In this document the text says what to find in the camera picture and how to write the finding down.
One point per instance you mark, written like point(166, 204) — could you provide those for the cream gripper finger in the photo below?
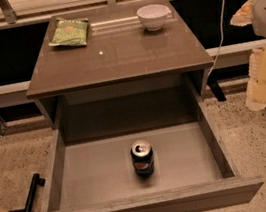
point(256, 87)
point(243, 16)

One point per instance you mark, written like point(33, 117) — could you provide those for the dark blue pepsi can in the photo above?
point(142, 158)

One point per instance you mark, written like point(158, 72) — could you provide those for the grey cabinet counter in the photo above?
point(118, 50)

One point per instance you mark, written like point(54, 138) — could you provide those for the open grey top drawer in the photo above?
point(91, 168)

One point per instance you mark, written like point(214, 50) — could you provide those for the white ceramic bowl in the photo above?
point(153, 17)

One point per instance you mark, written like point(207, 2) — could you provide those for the green chip bag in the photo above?
point(70, 32)

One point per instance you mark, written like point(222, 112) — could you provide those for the black metal floor bar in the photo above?
point(36, 182)

